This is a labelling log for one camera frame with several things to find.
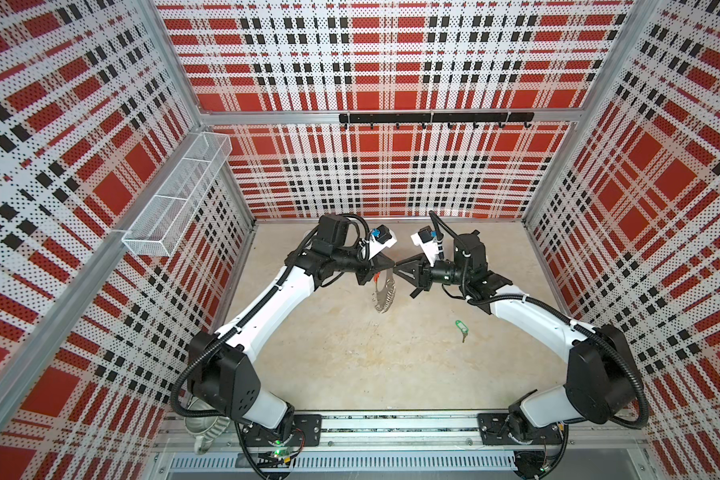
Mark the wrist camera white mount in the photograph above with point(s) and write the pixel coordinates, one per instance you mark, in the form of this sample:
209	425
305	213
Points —
427	240
380	238

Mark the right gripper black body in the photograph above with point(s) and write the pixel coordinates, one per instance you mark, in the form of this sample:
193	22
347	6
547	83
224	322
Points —
425	274

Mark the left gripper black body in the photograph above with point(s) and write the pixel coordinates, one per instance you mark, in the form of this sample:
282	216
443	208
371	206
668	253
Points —
363	270

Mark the white wire mesh basket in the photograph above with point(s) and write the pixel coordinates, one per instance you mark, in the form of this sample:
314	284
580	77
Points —
160	227

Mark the black hook rail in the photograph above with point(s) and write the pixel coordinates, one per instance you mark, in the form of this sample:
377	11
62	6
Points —
426	118

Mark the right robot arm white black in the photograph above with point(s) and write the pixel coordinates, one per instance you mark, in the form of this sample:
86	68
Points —
603	383

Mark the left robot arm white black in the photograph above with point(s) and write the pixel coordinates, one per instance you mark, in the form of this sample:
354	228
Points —
220	379

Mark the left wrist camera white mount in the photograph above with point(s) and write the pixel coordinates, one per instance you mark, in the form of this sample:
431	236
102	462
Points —
380	238

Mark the green tagged key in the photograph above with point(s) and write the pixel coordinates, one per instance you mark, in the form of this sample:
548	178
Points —
463	329

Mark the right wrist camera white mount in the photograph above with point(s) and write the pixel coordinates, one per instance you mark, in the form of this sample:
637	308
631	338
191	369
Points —
427	240

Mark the silver keyring with chain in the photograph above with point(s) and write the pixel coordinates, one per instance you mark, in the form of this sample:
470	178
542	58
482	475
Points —
384	291

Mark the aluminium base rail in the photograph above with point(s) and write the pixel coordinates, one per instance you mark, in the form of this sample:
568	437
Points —
460	444

